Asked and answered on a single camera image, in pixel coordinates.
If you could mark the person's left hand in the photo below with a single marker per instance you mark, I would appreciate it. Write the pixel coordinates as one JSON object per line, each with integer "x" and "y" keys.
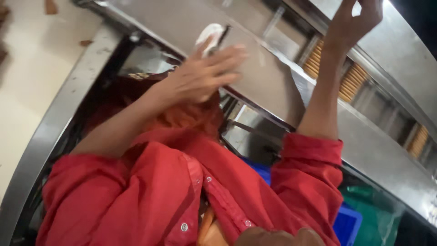
{"x": 196, "y": 77}

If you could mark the person's right hand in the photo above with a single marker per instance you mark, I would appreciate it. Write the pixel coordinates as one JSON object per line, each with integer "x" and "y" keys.
{"x": 344, "y": 30}

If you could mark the person's left fingers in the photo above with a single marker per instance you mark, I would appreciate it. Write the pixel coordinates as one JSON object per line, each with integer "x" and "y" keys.
{"x": 228, "y": 61}

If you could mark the person's right fingers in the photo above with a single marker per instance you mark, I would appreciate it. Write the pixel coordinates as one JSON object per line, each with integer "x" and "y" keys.
{"x": 372, "y": 13}

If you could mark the thin black stick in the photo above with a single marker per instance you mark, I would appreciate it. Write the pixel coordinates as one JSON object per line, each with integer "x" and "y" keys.
{"x": 222, "y": 36}

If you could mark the white cloth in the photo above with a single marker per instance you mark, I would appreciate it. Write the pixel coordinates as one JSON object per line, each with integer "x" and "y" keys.
{"x": 208, "y": 34}

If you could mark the grey conveyor belt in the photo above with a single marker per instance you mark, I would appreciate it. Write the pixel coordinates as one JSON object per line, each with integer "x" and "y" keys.
{"x": 266, "y": 75}

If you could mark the orange cloth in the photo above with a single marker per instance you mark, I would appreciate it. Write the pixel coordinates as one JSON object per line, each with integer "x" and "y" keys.
{"x": 186, "y": 118}

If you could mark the row of round biscuits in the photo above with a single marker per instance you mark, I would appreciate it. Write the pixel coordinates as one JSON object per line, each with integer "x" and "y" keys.
{"x": 353, "y": 82}
{"x": 313, "y": 59}
{"x": 418, "y": 141}

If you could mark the brown biscuit piece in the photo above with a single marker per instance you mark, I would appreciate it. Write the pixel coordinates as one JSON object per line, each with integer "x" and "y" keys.
{"x": 85, "y": 43}
{"x": 51, "y": 6}

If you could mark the red button shirt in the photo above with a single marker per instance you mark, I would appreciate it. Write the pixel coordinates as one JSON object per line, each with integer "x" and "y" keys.
{"x": 136, "y": 198}

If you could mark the blue plastic crate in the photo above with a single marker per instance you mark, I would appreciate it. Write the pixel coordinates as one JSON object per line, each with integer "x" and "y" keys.
{"x": 346, "y": 223}

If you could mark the green plastic bag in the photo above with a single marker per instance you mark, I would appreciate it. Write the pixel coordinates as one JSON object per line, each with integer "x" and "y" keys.
{"x": 374, "y": 215}

